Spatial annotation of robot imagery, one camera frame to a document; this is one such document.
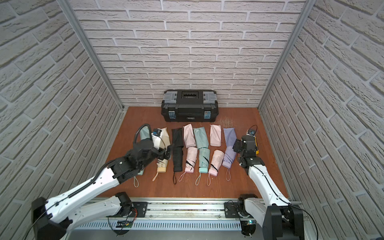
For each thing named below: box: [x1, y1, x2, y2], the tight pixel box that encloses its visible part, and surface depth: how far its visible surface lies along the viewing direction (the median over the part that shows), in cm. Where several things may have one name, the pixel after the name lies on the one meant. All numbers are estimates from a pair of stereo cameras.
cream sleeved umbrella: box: [152, 158, 169, 182], surface depth 87 cm
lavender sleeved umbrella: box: [222, 146, 237, 181], surface depth 91 cm
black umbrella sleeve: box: [171, 128, 184, 147], surface depth 102 cm
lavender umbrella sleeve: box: [223, 127, 237, 147], surface depth 102 cm
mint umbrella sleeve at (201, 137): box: [193, 126, 209, 149], surface depth 102 cm
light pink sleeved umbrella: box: [208, 149, 225, 177], surface depth 89 cm
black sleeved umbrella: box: [172, 146, 184, 185], surface depth 91 cm
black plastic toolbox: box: [161, 89, 219, 123], surface depth 103 cm
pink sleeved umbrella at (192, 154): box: [178, 147, 198, 182], surface depth 89 cm
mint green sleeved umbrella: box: [198, 148, 210, 174], surface depth 91 cm
